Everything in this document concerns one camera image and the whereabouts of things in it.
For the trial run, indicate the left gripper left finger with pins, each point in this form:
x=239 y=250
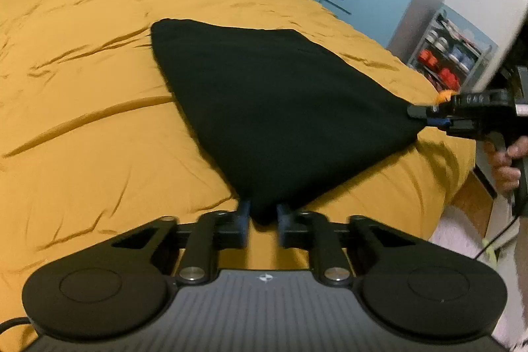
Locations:
x=202 y=241

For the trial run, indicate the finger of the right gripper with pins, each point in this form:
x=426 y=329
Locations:
x=440 y=123
x=441 y=111

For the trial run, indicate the black long sleeve sweater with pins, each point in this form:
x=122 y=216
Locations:
x=283 y=118

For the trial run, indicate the person right hand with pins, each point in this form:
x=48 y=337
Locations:
x=506 y=176

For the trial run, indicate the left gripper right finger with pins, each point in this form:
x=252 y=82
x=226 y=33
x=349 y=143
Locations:
x=314 y=233

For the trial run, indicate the orange plush toy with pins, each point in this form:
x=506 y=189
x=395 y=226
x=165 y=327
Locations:
x=445 y=96

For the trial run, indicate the mustard yellow quilt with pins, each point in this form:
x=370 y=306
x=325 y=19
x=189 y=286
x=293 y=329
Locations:
x=92 y=144

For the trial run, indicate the small storage shelf rack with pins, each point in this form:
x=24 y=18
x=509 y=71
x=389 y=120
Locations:
x=450 y=50

